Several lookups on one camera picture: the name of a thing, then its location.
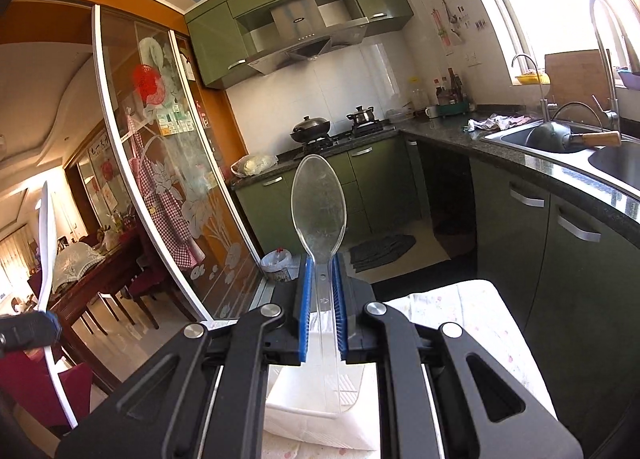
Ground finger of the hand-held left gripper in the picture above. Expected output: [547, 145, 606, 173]
[0, 313, 60, 352]

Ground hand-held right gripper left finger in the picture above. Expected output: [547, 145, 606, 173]
[55, 256, 313, 459]

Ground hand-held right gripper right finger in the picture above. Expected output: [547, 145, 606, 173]
[332, 256, 583, 459]

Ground white utensil tray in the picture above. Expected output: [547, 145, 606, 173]
[262, 314, 381, 451]

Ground clear plastic spoon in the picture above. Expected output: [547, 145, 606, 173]
[291, 154, 362, 415]

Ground small trash bin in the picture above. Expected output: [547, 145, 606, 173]
[260, 249, 296, 282]

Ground red upholstered chair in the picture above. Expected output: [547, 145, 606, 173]
[0, 344, 93, 432]

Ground grey floor mat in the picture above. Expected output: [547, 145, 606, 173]
[347, 234, 417, 272]

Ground dark wooden dining table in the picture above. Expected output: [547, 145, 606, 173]
[50, 234, 166, 335]

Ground white lace cloth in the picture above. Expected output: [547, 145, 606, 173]
[52, 241, 106, 290]

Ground floral white cloth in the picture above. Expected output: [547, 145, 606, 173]
[260, 279, 558, 459]

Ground clear plastic bag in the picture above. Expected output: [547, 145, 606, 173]
[231, 154, 279, 177]

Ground red checked apron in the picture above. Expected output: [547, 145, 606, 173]
[126, 111, 206, 267]

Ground black gas stove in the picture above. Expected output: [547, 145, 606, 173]
[292, 120, 398, 152]

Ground black wok with lid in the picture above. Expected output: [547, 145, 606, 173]
[290, 115, 332, 144]

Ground etched glass sliding door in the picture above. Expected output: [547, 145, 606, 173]
[92, 4, 266, 325]

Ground steel pot with lid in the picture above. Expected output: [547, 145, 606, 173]
[346, 105, 377, 127]

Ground clear plastic jar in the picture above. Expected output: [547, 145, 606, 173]
[409, 76, 431, 112]

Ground green tray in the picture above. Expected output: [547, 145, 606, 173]
[437, 101, 476, 117]

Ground green lower cabinets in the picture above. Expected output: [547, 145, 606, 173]
[235, 134, 640, 442]

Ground green cabinets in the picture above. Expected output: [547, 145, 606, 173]
[235, 134, 640, 442]
[185, 0, 415, 90]

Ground crumpled rags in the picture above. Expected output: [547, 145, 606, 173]
[462, 114, 533, 134]

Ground group of condiment bottles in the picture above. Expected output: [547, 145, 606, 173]
[434, 68, 471, 107]

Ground steel double sink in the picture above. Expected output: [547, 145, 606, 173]
[482, 119, 640, 220]

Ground steel range hood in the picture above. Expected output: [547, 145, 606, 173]
[246, 0, 370, 76]

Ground green upper cabinets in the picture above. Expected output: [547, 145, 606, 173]
[185, 0, 415, 90]

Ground small steel faucet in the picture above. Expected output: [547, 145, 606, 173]
[511, 54, 556, 122]

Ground wooden cutting board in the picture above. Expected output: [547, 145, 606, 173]
[544, 50, 608, 107]

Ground tall steel faucet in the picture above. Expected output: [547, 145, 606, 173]
[589, 0, 623, 132]

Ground black wok with wooden handle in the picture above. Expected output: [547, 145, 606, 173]
[525, 121, 622, 152]

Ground wall poster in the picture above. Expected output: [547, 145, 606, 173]
[431, 0, 466, 47]

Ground thin black curved hose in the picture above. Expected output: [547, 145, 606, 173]
[552, 101, 608, 130]

